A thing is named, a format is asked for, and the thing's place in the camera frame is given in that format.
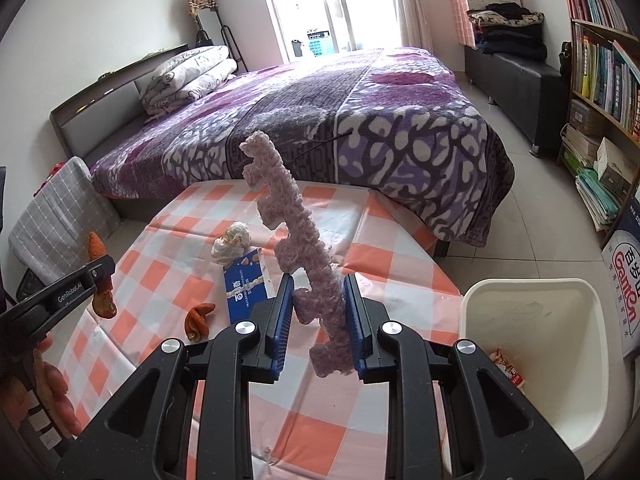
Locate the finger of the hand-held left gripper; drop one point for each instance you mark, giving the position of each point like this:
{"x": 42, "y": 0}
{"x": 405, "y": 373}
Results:
{"x": 65, "y": 292}

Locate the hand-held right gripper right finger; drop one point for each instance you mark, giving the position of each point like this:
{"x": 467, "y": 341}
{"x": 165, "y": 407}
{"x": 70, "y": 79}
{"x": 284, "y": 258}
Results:
{"x": 352, "y": 325}

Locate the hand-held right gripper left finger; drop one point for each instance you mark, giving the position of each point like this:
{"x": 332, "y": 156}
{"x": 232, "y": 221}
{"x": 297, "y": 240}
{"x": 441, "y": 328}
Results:
{"x": 282, "y": 325}

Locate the orange peel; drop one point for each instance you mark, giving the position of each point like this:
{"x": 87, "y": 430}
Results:
{"x": 97, "y": 247}
{"x": 199, "y": 321}

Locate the pink crocheted strip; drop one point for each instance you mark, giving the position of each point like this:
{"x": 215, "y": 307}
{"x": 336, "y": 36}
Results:
{"x": 300, "y": 230}

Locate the red white snack wrapper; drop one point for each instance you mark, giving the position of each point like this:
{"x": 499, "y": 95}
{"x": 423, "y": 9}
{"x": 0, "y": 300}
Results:
{"x": 509, "y": 369}

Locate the cream plastic trash bin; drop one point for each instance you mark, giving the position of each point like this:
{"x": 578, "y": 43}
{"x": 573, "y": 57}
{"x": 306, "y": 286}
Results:
{"x": 540, "y": 340}

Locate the person's left hand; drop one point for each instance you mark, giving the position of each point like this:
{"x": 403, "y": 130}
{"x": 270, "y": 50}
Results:
{"x": 50, "y": 387}

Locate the small blue patterned packet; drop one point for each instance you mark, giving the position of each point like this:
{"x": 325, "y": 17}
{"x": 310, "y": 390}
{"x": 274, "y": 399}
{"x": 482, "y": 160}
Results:
{"x": 245, "y": 285}

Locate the grey checked cloth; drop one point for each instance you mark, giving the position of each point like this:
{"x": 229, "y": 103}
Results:
{"x": 55, "y": 215}

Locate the orange white checked tablecloth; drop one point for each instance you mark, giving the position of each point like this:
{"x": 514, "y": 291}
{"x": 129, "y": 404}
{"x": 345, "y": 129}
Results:
{"x": 320, "y": 410}

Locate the crumpled white tissue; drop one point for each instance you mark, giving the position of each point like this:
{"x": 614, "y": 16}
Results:
{"x": 231, "y": 244}

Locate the red cloth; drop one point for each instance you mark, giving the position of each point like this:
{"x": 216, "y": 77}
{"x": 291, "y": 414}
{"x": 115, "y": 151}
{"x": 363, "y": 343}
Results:
{"x": 57, "y": 170}

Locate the bed with grey headboard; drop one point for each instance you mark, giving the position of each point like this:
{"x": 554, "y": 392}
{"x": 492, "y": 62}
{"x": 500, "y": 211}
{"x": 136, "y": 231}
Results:
{"x": 100, "y": 105}

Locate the purple patterned blanket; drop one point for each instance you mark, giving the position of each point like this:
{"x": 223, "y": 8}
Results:
{"x": 400, "y": 125}

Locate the folded floral quilt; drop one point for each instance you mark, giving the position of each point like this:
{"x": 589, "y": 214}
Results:
{"x": 190, "y": 77}

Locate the stack of teal folders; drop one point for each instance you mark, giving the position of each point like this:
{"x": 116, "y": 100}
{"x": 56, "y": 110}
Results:
{"x": 597, "y": 200}

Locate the blue water bottle carton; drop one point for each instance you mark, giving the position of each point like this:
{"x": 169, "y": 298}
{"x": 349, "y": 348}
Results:
{"x": 625, "y": 285}

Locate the dark jug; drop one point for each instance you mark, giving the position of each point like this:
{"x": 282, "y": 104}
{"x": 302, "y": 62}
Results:
{"x": 298, "y": 49}

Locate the black leather bench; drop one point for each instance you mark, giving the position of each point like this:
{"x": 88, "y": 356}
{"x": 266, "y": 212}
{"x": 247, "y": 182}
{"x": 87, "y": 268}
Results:
{"x": 515, "y": 95}

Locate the blue plastic crate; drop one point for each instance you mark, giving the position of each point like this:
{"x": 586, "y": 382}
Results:
{"x": 320, "y": 44}

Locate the stack of books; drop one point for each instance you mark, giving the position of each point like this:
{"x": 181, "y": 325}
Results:
{"x": 580, "y": 137}

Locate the standing mirror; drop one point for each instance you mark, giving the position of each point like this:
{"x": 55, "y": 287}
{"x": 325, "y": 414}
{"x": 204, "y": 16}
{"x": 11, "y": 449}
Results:
{"x": 210, "y": 27}

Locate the window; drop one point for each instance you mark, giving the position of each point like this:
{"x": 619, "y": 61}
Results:
{"x": 330, "y": 5}

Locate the plaid cloth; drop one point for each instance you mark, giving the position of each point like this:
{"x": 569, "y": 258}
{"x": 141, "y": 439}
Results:
{"x": 202, "y": 1}

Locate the white curtain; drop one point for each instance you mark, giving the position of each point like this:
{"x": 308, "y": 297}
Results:
{"x": 412, "y": 5}

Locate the stack of folded clothes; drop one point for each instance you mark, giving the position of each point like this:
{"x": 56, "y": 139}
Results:
{"x": 510, "y": 35}

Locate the wooden bookshelf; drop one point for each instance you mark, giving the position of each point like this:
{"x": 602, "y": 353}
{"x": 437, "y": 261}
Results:
{"x": 607, "y": 115}

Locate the black bag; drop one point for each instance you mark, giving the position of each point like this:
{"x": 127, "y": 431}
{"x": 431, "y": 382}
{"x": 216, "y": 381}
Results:
{"x": 566, "y": 59}

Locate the row of thick books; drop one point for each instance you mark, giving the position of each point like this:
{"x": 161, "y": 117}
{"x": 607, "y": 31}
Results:
{"x": 605, "y": 75}

